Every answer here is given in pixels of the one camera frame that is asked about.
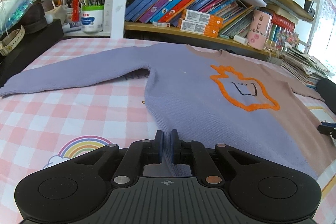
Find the lower orange toothpaste box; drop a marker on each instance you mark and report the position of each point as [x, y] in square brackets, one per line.
[198, 28]

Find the white charger adapter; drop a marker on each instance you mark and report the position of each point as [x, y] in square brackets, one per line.
[241, 40]

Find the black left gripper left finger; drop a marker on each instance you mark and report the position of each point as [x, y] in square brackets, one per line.
[132, 160]

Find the red tassel ornament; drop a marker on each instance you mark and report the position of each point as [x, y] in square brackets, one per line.
[75, 12]

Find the row of leaning books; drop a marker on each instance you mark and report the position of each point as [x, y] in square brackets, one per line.
[169, 11]

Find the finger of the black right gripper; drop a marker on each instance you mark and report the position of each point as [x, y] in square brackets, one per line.
[327, 128]

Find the stack of magazines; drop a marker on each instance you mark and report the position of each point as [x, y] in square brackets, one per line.
[306, 68]

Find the black box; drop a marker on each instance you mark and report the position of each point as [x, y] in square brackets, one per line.
[29, 49]

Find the upper orange toothpaste box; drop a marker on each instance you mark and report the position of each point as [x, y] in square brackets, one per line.
[201, 17]

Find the orange toothpaste box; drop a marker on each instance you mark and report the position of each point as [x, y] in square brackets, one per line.
[201, 17]
[198, 28]

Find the pink sticker canister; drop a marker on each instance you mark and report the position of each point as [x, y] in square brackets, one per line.
[259, 29]

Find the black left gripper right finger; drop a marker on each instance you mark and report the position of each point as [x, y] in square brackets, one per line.
[195, 155]

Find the white green pen jar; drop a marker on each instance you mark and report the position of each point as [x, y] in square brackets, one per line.
[92, 19]

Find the purple and pink sweater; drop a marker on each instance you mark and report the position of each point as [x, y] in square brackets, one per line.
[210, 97]

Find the brown hat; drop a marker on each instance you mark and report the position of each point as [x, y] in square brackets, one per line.
[34, 19]

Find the small white red box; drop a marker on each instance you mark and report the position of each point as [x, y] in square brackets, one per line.
[161, 24]

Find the red dictionaries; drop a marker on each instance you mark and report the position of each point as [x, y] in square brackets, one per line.
[283, 22]

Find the colourful star jar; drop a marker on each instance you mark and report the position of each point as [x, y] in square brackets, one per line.
[280, 38]

